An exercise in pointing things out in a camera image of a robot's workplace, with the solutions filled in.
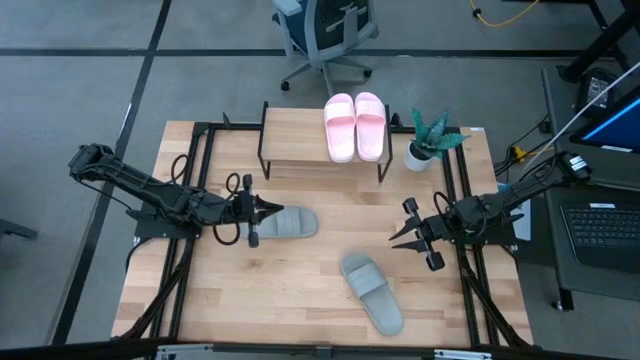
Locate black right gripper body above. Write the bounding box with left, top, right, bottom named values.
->
left=402, top=196, right=459, bottom=273

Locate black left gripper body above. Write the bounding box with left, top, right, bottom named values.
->
left=221, top=173, right=262, bottom=249

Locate grey rubber slide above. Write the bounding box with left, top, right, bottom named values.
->
left=340, top=252, right=405, bottom=337
left=249, top=205, right=319, bottom=240

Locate pink rubber slide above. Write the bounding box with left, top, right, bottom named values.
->
left=353, top=91, right=387, bottom=163
left=323, top=93, right=357, bottom=164

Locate green plant in white pot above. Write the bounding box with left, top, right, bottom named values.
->
left=402, top=106, right=470, bottom=173

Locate dark grey side desk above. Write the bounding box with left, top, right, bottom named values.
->
left=541, top=64, right=640, bottom=311

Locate black laptop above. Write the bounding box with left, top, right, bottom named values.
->
left=559, top=201, right=640, bottom=275

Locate grey mesh office chair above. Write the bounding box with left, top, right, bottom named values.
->
left=271, top=0, right=380, bottom=110

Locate thin white rod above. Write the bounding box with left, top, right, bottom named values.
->
left=519, top=59, right=640, bottom=171

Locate black monitor with blue screen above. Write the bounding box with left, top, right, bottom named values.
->
left=569, top=84, right=640, bottom=155

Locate black power adapter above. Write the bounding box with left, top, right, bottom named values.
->
left=574, top=67, right=624, bottom=115

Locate black floor stand foot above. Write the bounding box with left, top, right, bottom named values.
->
left=0, top=218, right=40, bottom=241

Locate black desk leg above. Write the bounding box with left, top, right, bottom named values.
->
left=557, top=0, right=640, bottom=84

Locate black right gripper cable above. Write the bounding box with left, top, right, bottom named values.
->
left=433, top=191, right=454, bottom=214

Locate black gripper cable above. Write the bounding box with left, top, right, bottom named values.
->
left=212, top=172, right=242, bottom=247
left=433, top=191, right=454, bottom=214

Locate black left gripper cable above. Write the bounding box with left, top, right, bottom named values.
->
left=212, top=172, right=242, bottom=247

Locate wooden shelf with black frame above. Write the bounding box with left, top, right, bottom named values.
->
left=257, top=101, right=394, bottom=184

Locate black aluminium table frame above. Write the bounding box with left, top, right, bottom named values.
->
left=112, top=119, right=534, bottom=351

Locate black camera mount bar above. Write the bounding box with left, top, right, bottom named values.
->
left=0, top=339, right=640, bottom=360

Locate yellow cable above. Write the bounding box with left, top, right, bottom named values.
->
left=468, top=0, right=542, bottom=29

